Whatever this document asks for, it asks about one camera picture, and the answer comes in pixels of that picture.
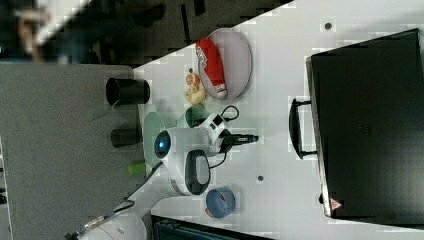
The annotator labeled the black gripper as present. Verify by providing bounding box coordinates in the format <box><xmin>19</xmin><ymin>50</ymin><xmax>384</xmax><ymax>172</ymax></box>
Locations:
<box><xmin>219</xmin><ymin>130</ymin><xmax>259</xmax><ymax>153</ymax></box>

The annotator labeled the mint green mug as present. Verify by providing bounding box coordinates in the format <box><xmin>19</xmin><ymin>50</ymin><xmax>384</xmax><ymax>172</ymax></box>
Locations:
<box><xmin>177</xmin><ymin>106</ymin><xmax>209</xmax><ymax>128</ymax></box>

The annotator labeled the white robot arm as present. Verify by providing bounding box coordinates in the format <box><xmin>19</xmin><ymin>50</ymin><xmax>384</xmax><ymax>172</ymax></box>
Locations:
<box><xmin>65</xmin><ymin>128</ymin><xmax>259</xmax><ymax>240</ymax></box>

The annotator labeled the yellow plush banana peel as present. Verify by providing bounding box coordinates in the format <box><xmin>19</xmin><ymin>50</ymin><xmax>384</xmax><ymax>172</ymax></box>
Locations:
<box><xmin>184</xmin><ymin>84</ymin><xmax>207</xmax><ymax>106</ymax></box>

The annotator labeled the blue bowl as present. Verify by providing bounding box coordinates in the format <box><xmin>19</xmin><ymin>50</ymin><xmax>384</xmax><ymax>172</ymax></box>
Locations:
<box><xmin>205</xmin><ymin>187</ymin><xmax>236</xmax><ymax>219</ymax></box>

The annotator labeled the orange slice toy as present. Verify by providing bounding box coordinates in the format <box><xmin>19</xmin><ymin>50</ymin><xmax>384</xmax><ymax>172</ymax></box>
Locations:
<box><xmin>186</xmin><ymin>73</ymin><xmax>200</xmax><ymax>87</ymax></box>

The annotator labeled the mint green colander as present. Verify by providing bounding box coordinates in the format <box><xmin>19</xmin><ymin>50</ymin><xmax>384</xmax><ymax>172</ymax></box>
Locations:
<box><xmin>142</xmin><ymin>112</ymin><xmax>165</xmax><ymax>168</ymax></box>

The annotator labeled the grey round plate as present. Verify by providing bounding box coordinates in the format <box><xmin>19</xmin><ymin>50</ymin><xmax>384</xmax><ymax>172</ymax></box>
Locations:
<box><xmin>206</xmin><ymin>28</ymin><xmax>252</xmax><ymax>100</ymax></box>

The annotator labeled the red plush ketchup bottle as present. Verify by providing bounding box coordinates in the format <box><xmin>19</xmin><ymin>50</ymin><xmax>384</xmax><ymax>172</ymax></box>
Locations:
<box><xmin>195</xmin><ymin>38</ymin><xmax>228</xmax><ymax>99</ymax></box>

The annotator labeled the small black cup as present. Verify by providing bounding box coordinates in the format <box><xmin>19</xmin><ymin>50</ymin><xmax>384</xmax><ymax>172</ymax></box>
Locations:
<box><xmin>110</xmin><ymin>128</ymin><xmax>141</xmax><ymax>148</ymax></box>

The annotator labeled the large black cup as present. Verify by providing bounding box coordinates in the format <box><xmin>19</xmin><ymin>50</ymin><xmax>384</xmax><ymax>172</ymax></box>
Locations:
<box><xmin>106</xmin><ymin>78</ymin><xmax>150</xmax><ymax>106</ymax></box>

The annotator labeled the black toaster oven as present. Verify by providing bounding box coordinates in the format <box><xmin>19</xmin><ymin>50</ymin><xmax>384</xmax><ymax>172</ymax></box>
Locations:
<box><xmin>305</xmin><ymin>29</ymin><xmax>424</xmax><ymax>229</ymax></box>

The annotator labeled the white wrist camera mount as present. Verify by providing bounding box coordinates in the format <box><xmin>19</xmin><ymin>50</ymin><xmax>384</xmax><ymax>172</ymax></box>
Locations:
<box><xmin>199</xmin><ymin>113</ymin><xmax>229</xmax><ymax>141</ymax></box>

